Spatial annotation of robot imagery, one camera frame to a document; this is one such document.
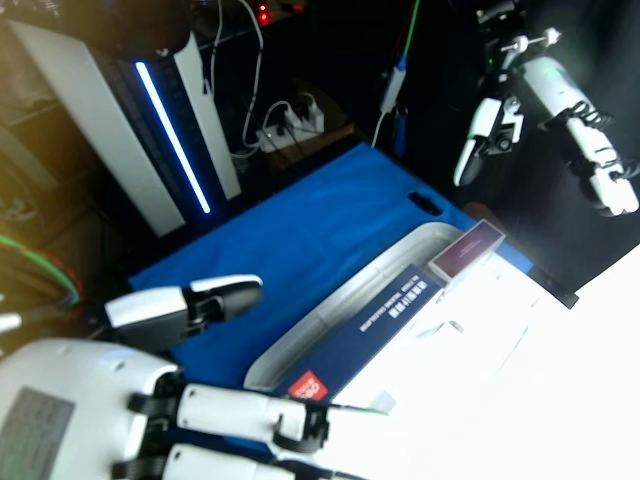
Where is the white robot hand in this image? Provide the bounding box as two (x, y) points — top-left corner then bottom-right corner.
(452, 54), (640, 217)
(0, 273), (396, 480)

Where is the small maroon box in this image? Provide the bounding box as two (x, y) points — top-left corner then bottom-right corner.
(428, 219), (506, 281)

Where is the blue white calculator box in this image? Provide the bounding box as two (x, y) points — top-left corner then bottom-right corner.
(274, 263), (446, 404)

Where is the white plastic lid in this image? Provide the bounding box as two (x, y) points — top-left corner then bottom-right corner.
(243, 222), (571, 480)

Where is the white power strip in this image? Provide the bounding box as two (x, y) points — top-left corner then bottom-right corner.
(257, 92), (326, 154)

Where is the white tower with blue light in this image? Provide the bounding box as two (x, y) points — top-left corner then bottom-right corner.
(7, 19), (241, 239)

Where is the blue fabric cloth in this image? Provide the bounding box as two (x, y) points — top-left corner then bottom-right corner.
(128, 142), (532, 451)

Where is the black device with red lights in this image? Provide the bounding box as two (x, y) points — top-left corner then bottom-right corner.
(252, 0), (306, 26)

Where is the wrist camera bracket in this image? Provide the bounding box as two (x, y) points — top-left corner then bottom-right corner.
(487, 112), (526, 156)

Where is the green cable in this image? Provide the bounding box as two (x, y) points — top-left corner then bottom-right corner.
(402, 0), (422, 64)
(0, 233), (84, 307)

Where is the white adapter with cable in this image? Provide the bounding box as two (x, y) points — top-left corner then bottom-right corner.
(370, 55), (410, 149)

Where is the white cable with black plug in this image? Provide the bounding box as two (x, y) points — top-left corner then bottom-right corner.
(202, 0), (224, 96)

